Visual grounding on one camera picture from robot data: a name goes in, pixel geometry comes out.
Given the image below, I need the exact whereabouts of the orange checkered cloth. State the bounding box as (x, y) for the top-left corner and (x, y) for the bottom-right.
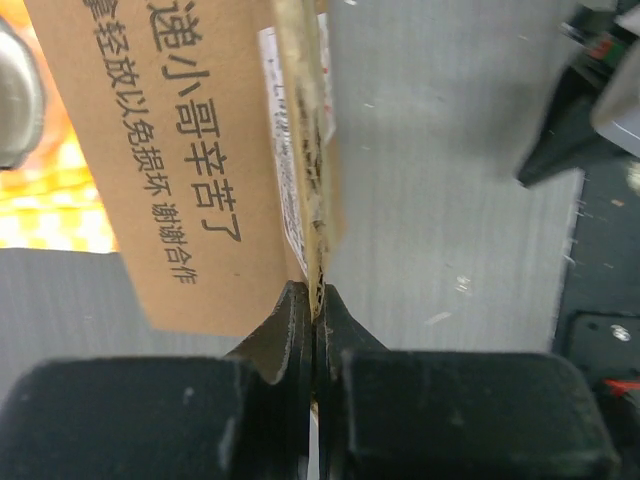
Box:
(1, 1), (118, 254)

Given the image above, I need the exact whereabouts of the white ceramic bowl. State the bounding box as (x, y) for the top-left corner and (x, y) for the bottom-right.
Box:
(1, 19), (46, 171)

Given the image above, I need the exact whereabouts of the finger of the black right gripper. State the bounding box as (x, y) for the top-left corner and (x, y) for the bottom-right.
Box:
(516, 67), (625, 188)

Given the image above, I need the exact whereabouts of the brown cardboard express box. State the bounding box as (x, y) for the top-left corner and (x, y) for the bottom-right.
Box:
(23, 0), (348, 337)

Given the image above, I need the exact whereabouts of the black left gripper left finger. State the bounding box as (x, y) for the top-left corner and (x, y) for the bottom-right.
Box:
(1, 282), (311, 479)

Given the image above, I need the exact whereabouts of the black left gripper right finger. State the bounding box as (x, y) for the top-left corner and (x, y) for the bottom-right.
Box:
(315, 286), (621, 479)

